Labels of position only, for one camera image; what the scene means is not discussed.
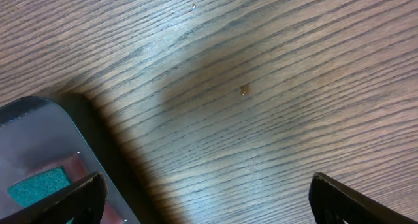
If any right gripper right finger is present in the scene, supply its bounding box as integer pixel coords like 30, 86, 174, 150
308, 172, 417, 224

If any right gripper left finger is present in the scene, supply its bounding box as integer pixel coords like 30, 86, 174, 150
1, 172, 108, 224

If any black rectangular tray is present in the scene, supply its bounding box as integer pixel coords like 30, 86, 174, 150
1, 95, 139, 223

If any green scrubbing sponge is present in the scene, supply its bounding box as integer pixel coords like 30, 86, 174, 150
7, 154, 89, 208

